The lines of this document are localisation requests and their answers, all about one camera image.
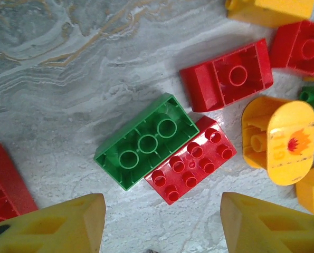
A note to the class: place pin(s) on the yellow cube lego brick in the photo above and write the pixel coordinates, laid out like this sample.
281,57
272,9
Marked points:
309,189

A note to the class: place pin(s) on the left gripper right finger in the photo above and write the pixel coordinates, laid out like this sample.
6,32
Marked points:
267,229

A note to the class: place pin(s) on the red arch lego brick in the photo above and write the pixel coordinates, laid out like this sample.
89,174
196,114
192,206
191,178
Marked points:
225,79

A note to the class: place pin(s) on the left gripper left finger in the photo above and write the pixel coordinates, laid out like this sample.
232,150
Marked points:
56,226

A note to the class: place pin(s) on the small red lego brick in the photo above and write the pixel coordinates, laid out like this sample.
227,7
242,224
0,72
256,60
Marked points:
299,47

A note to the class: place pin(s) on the long green lego brick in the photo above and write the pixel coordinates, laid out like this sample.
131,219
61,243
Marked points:
146,142

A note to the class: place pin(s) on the long red lego brick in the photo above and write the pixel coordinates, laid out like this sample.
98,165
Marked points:
191,160
6,179

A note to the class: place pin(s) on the yellow round flame-print lego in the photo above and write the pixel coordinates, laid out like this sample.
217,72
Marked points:
291,147

